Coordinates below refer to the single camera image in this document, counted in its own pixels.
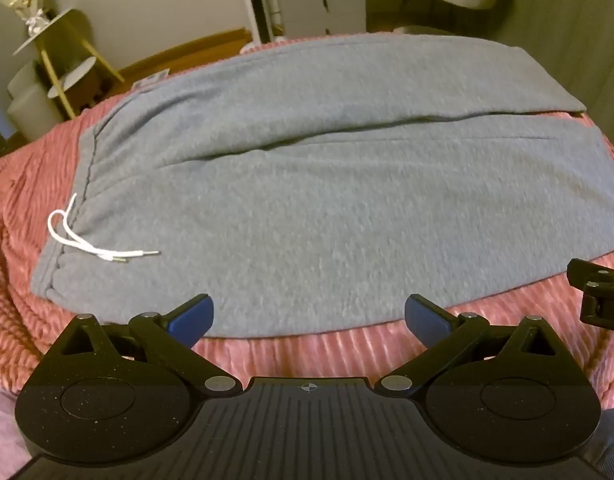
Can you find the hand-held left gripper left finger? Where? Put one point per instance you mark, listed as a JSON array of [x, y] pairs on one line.
[[194, 312]]

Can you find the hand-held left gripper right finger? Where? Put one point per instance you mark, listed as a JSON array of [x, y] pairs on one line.
[[427, 320]]

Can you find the black door frame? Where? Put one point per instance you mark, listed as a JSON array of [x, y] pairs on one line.
[[254, 0]]

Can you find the grey round pouf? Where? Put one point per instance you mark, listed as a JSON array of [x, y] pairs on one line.
[[29, 105]]

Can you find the gold tiered side table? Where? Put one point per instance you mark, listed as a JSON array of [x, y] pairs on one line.
[[67, 45]]

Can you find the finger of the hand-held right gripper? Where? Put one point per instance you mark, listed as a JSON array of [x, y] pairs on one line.
[[589, 270]]

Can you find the pink ribbed blanket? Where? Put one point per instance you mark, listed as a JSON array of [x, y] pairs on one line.
[[17, 270]]

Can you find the grey-green curtain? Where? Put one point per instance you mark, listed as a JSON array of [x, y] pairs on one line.
[[577, 20]]

